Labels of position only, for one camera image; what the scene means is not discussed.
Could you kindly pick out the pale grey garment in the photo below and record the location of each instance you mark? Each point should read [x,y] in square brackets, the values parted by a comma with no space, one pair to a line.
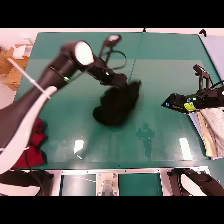
[197,125]

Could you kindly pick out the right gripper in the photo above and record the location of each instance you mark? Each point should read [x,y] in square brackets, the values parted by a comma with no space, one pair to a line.
[193,101]

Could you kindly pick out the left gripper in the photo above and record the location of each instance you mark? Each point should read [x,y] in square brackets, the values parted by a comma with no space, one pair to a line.
[117,79]

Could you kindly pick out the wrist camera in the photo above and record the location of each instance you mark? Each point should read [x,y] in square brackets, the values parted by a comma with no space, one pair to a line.
[199,69]
[113,38]

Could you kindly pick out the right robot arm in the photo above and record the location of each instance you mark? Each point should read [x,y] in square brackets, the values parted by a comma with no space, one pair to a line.
[216,95]

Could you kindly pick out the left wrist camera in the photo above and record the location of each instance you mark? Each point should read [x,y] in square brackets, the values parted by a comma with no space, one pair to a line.
[113,38]

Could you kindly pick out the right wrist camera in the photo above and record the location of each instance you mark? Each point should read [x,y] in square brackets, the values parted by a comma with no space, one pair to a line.
[199,69]

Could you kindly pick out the black T-shirt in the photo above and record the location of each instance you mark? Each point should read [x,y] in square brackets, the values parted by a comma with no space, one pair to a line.
[116,105]

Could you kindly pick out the white garment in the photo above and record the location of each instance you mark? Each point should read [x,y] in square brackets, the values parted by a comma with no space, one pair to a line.
[215,130]

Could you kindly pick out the silver frame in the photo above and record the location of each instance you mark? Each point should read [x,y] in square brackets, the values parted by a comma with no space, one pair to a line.
[107,185]

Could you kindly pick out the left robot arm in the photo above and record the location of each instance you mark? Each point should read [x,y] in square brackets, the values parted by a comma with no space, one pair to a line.
[61,68]

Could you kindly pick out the red garment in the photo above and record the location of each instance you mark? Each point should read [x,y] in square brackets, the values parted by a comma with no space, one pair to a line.
[37,146]

